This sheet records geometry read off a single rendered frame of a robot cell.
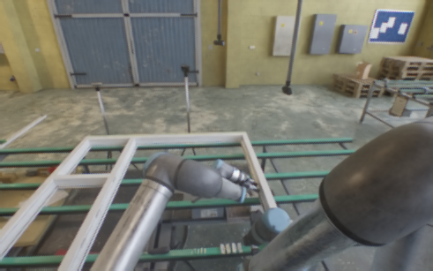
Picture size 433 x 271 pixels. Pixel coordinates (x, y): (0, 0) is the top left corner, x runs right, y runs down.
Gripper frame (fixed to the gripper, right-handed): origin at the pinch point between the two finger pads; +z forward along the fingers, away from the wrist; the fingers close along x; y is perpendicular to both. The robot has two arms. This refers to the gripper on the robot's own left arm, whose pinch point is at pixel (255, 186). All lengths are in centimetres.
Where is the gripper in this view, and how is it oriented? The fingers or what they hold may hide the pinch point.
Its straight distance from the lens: 152.9
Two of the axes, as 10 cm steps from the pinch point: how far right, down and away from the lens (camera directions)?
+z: 8.1, 4.8, 3.3
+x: -0.7, -4.7, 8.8
